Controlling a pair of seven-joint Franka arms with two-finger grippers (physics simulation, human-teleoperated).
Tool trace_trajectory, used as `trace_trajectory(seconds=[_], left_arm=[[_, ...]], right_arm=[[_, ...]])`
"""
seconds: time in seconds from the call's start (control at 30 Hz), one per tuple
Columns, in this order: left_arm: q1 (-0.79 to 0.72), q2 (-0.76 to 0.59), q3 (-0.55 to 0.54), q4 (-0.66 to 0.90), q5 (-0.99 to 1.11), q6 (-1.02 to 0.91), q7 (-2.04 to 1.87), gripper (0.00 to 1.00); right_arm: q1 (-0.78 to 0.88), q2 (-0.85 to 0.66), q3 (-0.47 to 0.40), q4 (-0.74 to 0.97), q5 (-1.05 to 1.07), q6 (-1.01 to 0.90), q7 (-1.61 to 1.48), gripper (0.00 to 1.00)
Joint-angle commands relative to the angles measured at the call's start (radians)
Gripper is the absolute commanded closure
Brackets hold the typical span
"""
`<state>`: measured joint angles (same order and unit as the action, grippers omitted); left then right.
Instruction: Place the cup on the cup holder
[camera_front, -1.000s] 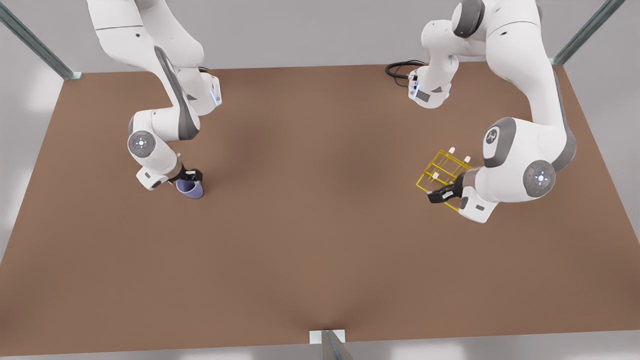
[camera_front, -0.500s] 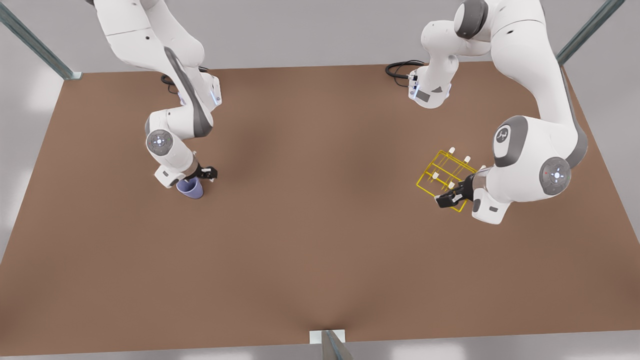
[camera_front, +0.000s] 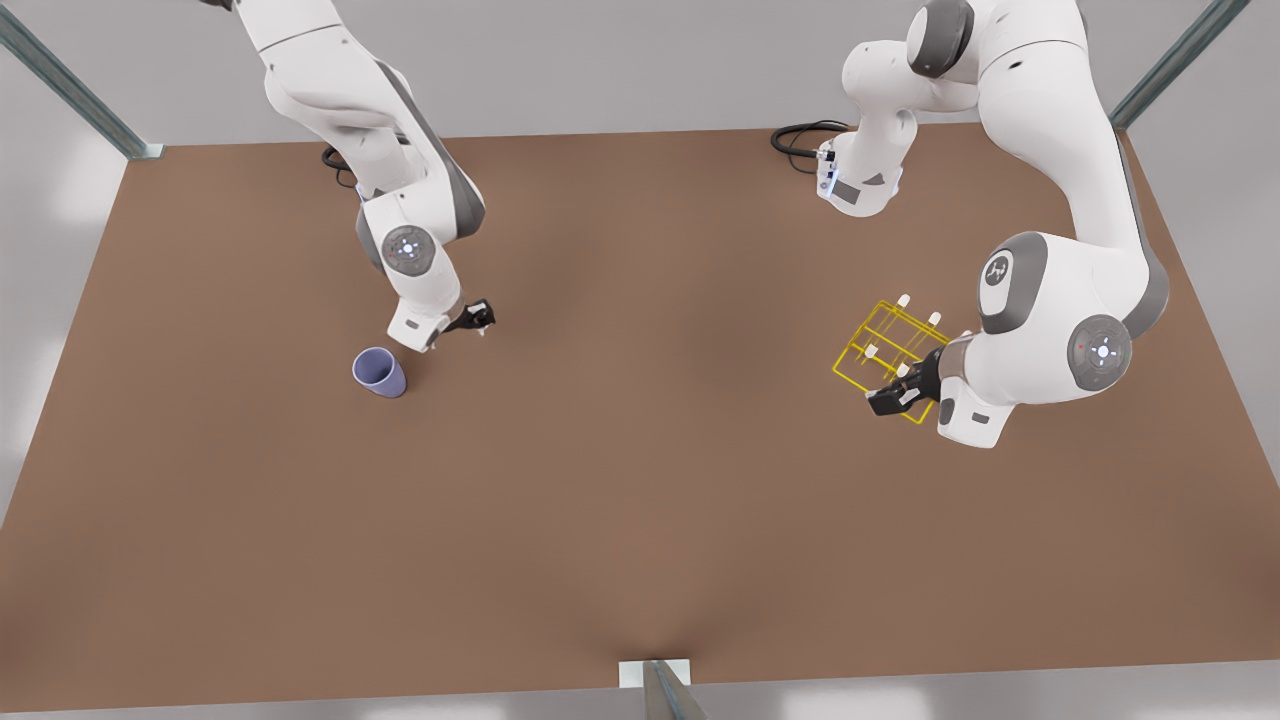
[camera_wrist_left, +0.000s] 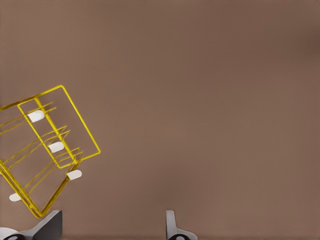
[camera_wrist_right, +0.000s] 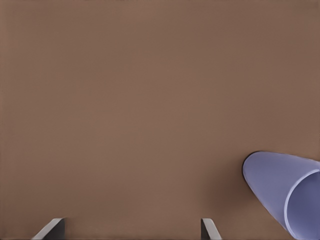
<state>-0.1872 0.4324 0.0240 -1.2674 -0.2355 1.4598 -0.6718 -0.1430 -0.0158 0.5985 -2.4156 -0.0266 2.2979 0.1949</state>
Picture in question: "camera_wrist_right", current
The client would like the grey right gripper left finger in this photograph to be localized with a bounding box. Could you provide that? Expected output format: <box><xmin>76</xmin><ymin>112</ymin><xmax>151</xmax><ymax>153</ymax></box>
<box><xmin>31</xmin><ymin>217</ymin><xmax>67</xmax><ymax>240</ymax></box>

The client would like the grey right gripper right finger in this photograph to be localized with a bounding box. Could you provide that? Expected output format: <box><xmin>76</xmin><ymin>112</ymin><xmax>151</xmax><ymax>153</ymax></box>
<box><xmin>201</xmin><ymin>218</ymin><xmax>222</xmax><ymax>240</ymax></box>

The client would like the lavender blue cup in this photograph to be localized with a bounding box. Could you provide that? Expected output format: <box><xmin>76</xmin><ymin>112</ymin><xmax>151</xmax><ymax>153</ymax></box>
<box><xmin>242</xmin><ymin>150</ymin><xmax>320</xmax><ymax>240</ymax></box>

